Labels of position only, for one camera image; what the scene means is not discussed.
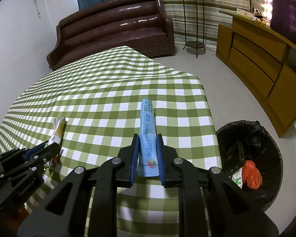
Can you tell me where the black lined trash bin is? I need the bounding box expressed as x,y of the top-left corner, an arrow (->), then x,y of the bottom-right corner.
216,120 -> 283,211

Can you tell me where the mickey mouse plush toy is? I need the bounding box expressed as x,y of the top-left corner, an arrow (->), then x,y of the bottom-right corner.
252,8 -> 270,26

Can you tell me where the black metal plant stand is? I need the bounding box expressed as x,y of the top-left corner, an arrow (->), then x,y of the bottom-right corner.
182,0 -> 206,58

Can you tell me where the white box on sideboard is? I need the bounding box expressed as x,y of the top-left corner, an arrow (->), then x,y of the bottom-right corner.
236,8 -> 254,19

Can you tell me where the black rectangular box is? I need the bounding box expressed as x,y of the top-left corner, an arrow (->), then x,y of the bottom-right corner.
221,140 -> 245,176

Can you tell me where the brown wooden sideboard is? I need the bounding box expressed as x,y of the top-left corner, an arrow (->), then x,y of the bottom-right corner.
216,13 -> 296,137

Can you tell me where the light blue stick wrapper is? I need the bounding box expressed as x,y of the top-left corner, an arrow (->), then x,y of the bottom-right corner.
138,99 -> 159,177

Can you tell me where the white yellow wrapper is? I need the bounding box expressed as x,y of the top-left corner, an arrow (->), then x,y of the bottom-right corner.
44,117 -> 66,167

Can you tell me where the striped beige curtain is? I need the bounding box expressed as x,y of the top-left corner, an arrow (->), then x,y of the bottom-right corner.
162,0 -> 250,50

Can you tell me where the red crumpled plastic bag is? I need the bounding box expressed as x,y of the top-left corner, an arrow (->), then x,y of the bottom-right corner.
242,160 -> 262,190

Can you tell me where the green checkered tablecloth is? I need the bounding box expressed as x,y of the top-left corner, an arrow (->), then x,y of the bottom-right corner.
0,45 -> 222,237

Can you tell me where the dark brown leather sofa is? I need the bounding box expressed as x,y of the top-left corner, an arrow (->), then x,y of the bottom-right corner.
47,0 -> 175,71

